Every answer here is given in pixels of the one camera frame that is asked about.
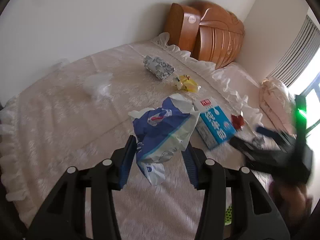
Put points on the blue white bag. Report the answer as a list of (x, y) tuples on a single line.
[(161, 133)]

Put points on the window with dark frame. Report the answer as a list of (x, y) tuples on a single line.
[(311, 93)]

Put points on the blue white milk carton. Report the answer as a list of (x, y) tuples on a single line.
[(213, 125)]

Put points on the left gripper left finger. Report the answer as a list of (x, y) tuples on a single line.
[(62, 214)]

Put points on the white lace bed cover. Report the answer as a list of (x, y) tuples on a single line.
[(55, 124)]

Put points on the yellow snack wrapper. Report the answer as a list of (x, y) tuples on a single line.
[(186, 83)]

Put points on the green plastic waste basket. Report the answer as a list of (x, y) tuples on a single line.
[(228, 216)]

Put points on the red small wrapper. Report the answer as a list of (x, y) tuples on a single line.
[(237, 121)]

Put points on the person's right hand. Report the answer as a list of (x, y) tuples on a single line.
[(293, 202)]

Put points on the brown wooden headboard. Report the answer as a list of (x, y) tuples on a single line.
[(207, 30)]

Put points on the clear plastic bag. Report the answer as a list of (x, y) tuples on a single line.
[(98, 85)]

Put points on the white window curtain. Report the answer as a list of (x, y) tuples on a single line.
[(299, 54)]

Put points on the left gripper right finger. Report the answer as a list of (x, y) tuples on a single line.
[(254, 214)]

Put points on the grey patterned tissue pack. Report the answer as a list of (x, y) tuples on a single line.
[(158, 67)]

